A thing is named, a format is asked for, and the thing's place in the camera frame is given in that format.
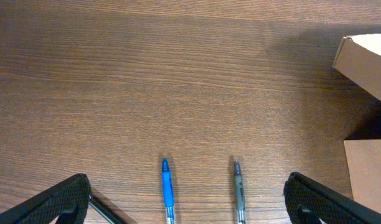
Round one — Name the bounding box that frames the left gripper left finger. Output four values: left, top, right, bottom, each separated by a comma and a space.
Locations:
0, 174, 91, 224

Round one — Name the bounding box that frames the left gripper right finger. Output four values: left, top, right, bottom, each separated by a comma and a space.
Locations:
283, 172, 381, 224

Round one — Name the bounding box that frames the thin black pen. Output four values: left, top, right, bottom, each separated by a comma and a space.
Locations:
89, 199, 117, 224

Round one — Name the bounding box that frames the grey ballpoint pen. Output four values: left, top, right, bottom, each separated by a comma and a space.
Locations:
234, 161, 246, 224

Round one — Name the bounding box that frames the blue ballpoint pen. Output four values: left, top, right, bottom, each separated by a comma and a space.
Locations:
162, 157, 175, 224

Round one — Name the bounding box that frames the brown cardboard box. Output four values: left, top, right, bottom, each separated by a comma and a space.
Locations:
333, 34, 381, 213

